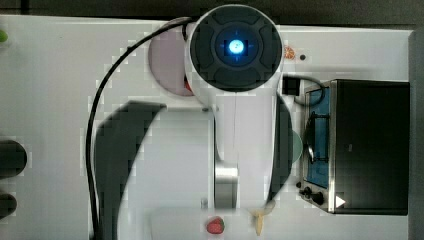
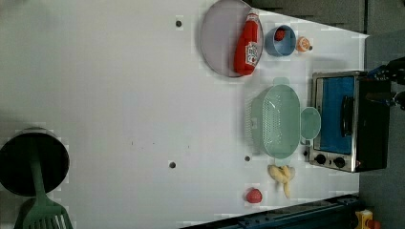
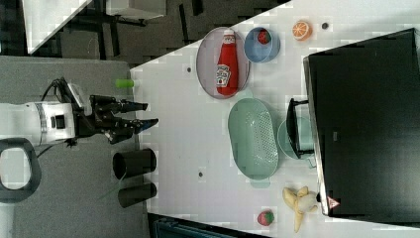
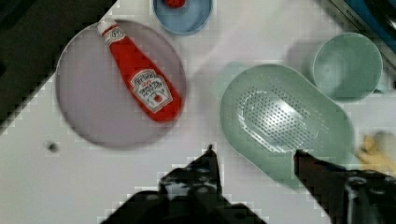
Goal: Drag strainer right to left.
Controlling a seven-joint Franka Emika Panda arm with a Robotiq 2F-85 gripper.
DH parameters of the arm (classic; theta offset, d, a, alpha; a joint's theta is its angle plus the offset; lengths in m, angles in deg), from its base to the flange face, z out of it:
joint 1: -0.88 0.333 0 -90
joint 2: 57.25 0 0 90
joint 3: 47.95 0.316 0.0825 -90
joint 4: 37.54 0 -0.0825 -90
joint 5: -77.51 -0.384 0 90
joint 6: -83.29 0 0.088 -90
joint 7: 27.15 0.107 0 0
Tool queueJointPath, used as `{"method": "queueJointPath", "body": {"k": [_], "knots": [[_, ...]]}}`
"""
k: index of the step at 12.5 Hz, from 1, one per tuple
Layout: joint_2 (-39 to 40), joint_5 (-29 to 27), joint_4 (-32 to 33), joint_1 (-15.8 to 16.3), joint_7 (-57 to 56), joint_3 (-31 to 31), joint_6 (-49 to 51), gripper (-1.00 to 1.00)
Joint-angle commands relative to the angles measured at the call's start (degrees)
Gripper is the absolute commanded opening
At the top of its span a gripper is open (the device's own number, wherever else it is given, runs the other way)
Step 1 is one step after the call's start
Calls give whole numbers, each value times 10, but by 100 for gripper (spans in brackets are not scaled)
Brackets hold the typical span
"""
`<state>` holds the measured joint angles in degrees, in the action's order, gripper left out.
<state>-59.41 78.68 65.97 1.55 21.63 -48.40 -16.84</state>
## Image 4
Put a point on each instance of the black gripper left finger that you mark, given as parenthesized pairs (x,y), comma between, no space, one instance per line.
(188,195)

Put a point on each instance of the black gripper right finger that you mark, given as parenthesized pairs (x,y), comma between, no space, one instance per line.
(347,196)

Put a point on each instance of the green oval strainer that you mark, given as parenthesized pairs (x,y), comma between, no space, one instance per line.
(269,111)

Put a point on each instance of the peeled toy banana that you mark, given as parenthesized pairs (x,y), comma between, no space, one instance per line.
(377,153)

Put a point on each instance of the red ketchup bottle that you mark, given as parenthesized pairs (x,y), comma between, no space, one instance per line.
(148,85)

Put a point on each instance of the green mug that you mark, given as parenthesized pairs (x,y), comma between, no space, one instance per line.
(346,68)

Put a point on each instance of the grey round plate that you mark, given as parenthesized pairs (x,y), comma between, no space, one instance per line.
(93,97)

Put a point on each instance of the blue bowl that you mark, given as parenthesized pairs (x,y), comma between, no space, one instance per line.
(186,20)

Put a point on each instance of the red strawberry in bowl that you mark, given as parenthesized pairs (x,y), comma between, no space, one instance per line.
(175,3)

